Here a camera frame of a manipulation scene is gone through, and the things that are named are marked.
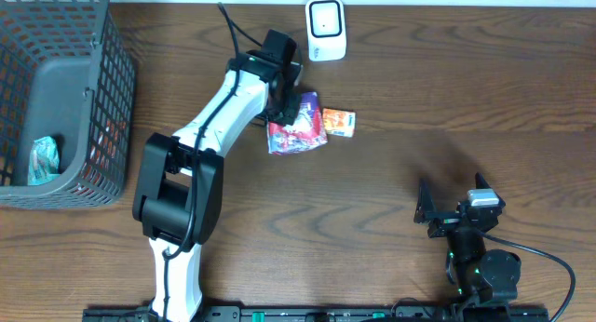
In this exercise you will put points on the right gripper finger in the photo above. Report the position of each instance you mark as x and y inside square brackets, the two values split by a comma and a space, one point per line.
[425, 207]
[480, 182]

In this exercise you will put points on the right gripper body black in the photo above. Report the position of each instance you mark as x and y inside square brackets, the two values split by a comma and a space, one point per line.
[444, 222]

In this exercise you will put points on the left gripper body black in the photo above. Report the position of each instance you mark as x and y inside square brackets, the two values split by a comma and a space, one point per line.
[287, 110]

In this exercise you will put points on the red purple snack bag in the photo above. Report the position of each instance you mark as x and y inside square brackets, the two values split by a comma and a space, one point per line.
[305, 134]

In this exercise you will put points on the orange juice carton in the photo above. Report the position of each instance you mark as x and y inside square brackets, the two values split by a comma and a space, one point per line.
[339, 123]

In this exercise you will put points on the teal snack packet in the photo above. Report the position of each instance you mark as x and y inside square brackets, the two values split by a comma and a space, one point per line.
[44, 162]

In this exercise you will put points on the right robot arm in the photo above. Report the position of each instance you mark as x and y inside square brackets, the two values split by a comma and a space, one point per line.
[486, 279]

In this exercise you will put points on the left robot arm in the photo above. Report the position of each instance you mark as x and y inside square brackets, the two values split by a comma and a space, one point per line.
[179, 194]

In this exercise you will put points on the grey plastic mesh basket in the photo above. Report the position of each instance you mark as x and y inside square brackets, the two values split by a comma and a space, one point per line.
[65, 74]

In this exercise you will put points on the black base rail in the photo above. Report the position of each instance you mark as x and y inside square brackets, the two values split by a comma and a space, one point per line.
[404, 312]

